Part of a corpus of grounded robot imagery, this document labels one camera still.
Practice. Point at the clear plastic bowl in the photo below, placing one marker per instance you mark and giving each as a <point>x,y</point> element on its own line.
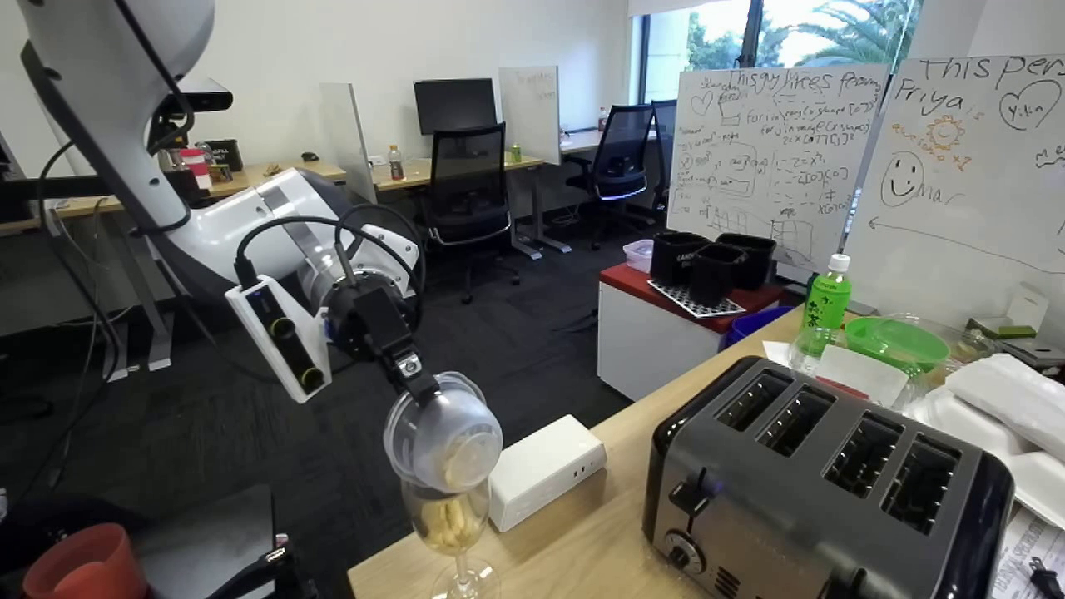
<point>443,434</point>

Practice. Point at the black plastic pot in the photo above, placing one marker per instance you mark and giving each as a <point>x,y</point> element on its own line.
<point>715,272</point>
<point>675,256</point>
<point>752,256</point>

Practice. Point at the white cabinet red top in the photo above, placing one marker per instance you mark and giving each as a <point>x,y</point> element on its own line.
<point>652,344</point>

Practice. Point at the black four-slot toaster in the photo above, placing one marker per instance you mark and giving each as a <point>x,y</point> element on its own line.
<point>821,487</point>

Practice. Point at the white paper sheet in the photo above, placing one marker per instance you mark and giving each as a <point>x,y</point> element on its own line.
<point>854,371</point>

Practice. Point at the white perforated tray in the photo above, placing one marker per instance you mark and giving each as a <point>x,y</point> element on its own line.
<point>692,300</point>

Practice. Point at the clear wine glass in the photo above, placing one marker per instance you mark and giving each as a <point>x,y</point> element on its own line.
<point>449,533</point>

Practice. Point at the black tripod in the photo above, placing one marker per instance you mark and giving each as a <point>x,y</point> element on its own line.
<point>260,569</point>

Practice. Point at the green plastic bottle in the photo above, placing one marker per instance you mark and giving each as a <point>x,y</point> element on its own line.
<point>827,303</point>

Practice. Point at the red cup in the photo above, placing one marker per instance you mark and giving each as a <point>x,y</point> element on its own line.
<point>83,567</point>

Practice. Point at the white rectangular box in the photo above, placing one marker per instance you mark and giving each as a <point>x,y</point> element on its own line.
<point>544,472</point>

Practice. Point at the whiteboard with smiley face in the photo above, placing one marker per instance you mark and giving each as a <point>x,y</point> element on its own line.
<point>966,188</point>

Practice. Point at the white styrofoam tray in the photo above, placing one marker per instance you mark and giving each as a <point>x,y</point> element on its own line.
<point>1016,402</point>
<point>954,422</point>

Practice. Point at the black mesh office chair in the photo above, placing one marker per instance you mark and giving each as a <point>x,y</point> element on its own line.
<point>621,154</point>
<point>471,183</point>

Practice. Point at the pale nuts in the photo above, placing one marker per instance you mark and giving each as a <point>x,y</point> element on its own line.
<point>449,523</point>

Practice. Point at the whiteboard with dense writing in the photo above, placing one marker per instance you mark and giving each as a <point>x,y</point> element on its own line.
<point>768,154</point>

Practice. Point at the wooden office desk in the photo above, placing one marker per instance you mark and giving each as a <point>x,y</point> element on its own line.
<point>288,173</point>

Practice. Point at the black computer monitor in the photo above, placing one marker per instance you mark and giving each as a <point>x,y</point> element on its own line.
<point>454,106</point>

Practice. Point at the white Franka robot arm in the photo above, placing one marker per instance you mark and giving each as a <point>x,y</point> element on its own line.
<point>122,102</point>

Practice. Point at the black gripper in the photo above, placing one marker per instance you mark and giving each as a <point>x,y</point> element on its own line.
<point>366,316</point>

